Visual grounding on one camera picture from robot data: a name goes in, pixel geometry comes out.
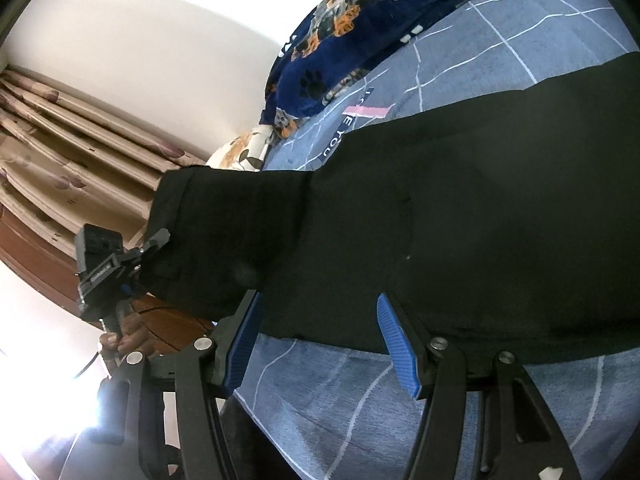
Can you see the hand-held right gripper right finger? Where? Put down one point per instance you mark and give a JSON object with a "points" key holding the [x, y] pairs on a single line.
{"points": [[400, 350]]}

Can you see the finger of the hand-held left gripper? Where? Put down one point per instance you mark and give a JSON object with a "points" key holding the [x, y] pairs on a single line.
{"points": [[156, 241]]}

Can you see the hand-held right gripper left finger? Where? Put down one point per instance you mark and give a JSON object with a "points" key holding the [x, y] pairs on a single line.
{"points": [[241, 350]]}

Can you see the black pants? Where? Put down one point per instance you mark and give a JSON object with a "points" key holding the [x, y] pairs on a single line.
{"points": [[400, 210]]}

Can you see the person's left hand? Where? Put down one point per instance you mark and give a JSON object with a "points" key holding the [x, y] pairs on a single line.
{"points": [[131, 332]]}

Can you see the blue checked bed sheet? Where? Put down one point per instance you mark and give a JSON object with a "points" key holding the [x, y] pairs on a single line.
{"points": [[325, 410]]}

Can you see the beige floral curtain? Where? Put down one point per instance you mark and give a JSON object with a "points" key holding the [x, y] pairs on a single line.
{"points": [[75, 160]]}

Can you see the white floral pillow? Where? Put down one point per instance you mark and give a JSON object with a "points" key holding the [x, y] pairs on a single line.
{"points": [[245, 152]]}

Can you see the navy dog print blanket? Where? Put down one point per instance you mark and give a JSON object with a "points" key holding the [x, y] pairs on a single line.
{"points": [[320, 75]]}

